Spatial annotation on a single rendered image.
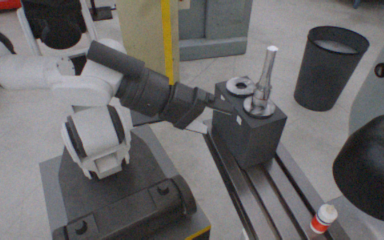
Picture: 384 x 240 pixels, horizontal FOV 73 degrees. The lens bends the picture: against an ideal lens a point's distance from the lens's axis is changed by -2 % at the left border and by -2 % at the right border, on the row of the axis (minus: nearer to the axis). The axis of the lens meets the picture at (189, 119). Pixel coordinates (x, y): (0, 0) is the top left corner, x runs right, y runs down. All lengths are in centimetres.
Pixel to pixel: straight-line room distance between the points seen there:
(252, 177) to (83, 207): 75
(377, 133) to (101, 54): 40
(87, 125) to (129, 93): 36
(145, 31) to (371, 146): 190
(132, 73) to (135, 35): 157
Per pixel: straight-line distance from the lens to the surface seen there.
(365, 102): 39
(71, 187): 135
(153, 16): 201
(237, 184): 83
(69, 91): 51
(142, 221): 116
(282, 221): 80
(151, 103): 50
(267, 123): 75
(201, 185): 192
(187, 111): 52
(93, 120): 84
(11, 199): 222
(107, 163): 114
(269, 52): 67
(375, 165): 22
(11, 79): 61
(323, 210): 75
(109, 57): 47
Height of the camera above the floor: 162
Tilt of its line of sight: 44 degrees down
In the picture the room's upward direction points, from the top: straight up
